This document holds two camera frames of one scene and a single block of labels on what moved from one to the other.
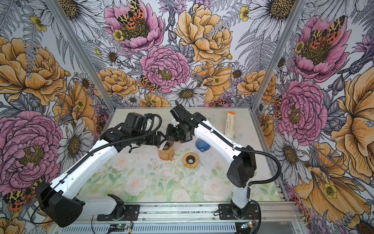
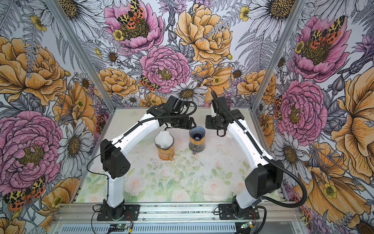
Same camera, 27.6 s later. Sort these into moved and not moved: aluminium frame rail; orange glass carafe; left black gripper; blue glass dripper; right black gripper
Moved: right black gripper; blue glass dripper; left black gripper
Not moved: orange glass carafe; aluminium frame rail
